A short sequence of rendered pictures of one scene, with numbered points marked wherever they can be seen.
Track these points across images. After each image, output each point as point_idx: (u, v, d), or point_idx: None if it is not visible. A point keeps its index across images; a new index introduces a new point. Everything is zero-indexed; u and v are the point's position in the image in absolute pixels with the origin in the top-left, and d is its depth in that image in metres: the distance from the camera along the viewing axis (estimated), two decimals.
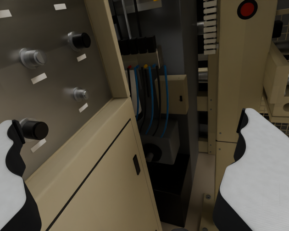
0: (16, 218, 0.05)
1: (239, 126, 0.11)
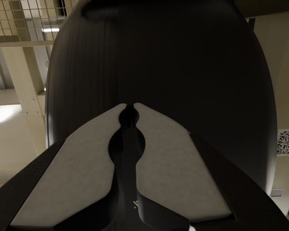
0: (97, 205, 0.06)
1: (133, 121, 0.11)
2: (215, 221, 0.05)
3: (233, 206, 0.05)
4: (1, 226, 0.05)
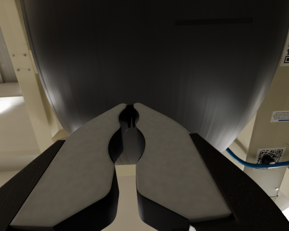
0: (97, 205, 0.06)
1: (133, 121, 0.11)
2: (215, 221, 0.05)
3: (233, 206, 0.05)
4: (1, 226, 0.05)
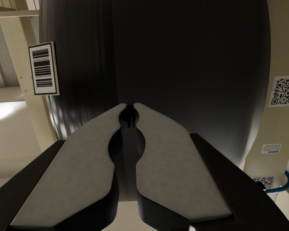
0: (97, 205, 0.06)
1: (133, 121, 0.11)
2: (215, 221, 0.05)
3: (233, 206, 0.05)
4: (1, 226, 0.05)
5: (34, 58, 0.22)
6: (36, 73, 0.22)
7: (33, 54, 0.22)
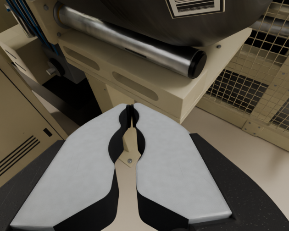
0: (97, 205, 0.06)
1: (133, 121, 0.11)
2: (215, 221, 0.05)
3: (233, 206, 0.05)
4: (1, 226, 0.05)
5: None
6: None
7: (212, 3, 0.13)
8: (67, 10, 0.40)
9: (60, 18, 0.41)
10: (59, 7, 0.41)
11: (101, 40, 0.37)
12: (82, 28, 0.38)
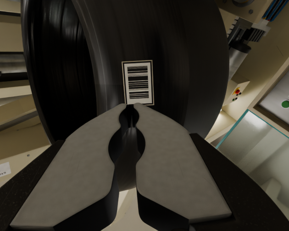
0: (97, 205, 0.06)
1: (133, 121, 0.11)
2: (215, 221, 0.05)
3: (233, 206, 0.05)
4: (1, 226, 0.05)
5: (130, 74, 0.24)
6: (130, 86, 0.25)
7: (128, 69, 0.24)
8: (238, 0, 0.43)
9: None
10: (242, 2, 0.45)
11: None
12: None
